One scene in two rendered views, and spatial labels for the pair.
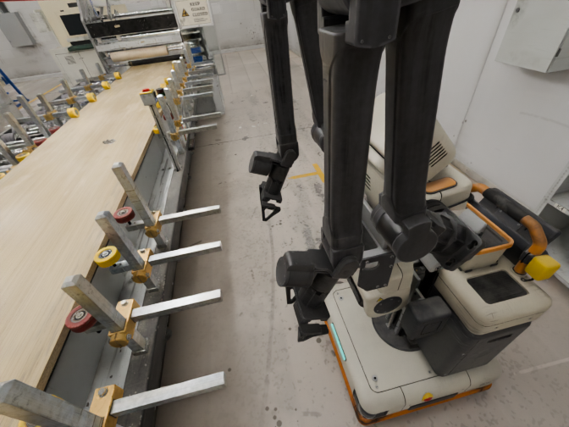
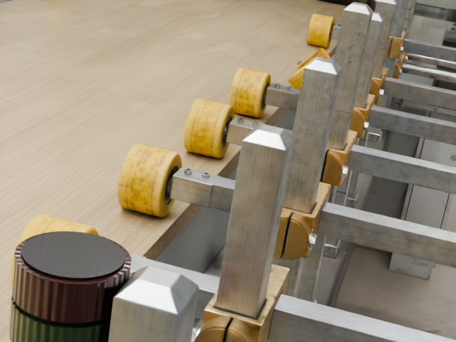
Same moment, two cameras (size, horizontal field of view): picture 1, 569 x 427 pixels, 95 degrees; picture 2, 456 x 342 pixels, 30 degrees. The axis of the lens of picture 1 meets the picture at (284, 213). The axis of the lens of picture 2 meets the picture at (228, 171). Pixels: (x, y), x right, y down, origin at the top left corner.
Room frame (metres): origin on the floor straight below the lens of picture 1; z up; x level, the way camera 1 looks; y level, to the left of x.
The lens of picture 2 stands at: (1.80, 0.62, 1.31)
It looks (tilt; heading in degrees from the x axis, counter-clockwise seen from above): 20 degrees down; 20
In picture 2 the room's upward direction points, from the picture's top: 9 degrees clockwise
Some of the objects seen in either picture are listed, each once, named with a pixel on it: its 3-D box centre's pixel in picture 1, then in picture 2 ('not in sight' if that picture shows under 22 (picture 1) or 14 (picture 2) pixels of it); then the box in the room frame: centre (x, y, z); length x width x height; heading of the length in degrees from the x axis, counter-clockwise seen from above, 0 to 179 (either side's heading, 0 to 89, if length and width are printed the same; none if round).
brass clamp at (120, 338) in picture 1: (124, 322); not in sight; (0.44, 0.55, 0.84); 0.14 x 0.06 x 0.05; 7
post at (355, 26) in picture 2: (183, 87); (325, 175); (2.90, 0.87, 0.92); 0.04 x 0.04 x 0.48; 7
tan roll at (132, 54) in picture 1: (154, 52); not in sight; (4.67, 1.65, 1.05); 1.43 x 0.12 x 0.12; 97
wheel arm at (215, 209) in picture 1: (174, 218); not in sight; (0.97, 0.52, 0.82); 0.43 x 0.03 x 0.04; 97
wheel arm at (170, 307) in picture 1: (155, 311); not in sight; (0.47, 0.46, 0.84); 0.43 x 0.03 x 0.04; 97
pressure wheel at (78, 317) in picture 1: (89, 323); not in sight; (0.45, 0.65, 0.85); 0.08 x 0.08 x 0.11
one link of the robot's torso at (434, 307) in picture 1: (389, 296); not in sight; (0.51, -0.36, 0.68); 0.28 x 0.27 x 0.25; 7
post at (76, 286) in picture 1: (118, 324); not in sight; (0.42, 0.54, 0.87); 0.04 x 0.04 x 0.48; 7
